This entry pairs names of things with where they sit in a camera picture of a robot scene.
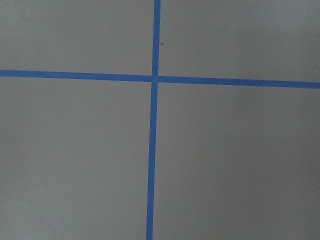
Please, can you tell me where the brown paper table mat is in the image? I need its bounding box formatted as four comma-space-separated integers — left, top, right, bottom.
0, 0, 320, 240

